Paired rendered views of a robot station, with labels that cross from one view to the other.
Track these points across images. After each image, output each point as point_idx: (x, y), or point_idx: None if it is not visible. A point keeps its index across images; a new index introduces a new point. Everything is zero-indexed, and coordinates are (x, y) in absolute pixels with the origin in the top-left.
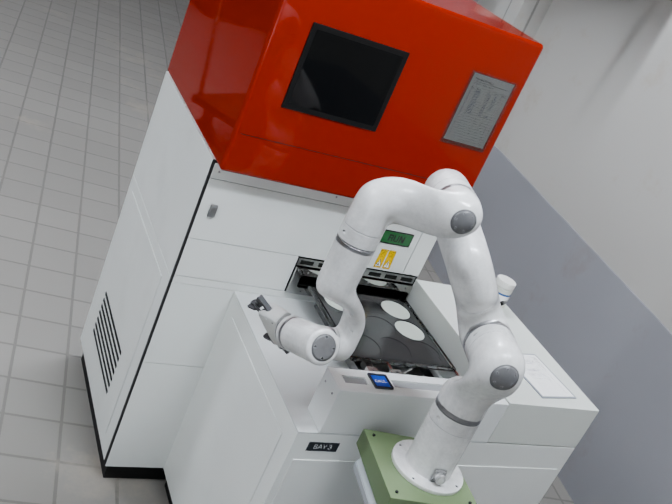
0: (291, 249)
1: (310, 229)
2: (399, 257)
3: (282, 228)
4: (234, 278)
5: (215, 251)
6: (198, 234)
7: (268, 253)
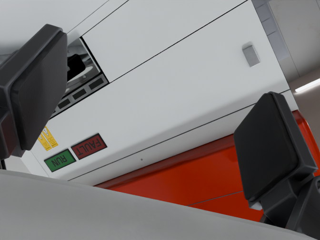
0: (124, 84)
1: (129, 116)
2: (38, 147)
3: (155, 96)
4: (143, 0)
5: (198, 11)
6: (240, 14)
7: (140, 61)
